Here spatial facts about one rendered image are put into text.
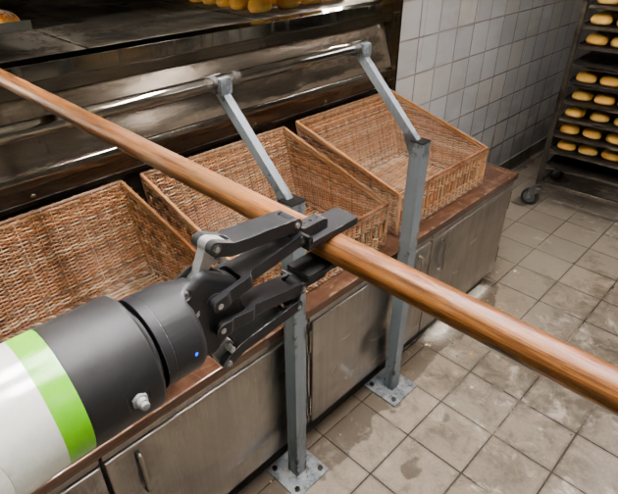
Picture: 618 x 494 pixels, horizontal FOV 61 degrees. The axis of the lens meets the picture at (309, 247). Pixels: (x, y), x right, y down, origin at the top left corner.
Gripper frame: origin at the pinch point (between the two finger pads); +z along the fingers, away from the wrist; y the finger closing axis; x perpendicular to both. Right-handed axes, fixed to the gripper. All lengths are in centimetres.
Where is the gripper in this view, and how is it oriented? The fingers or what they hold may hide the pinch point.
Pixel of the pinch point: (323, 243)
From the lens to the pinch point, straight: 51.2
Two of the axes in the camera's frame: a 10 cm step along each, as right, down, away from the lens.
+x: 7.1, 3.8, -5.9
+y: 0.0, 8.4, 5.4
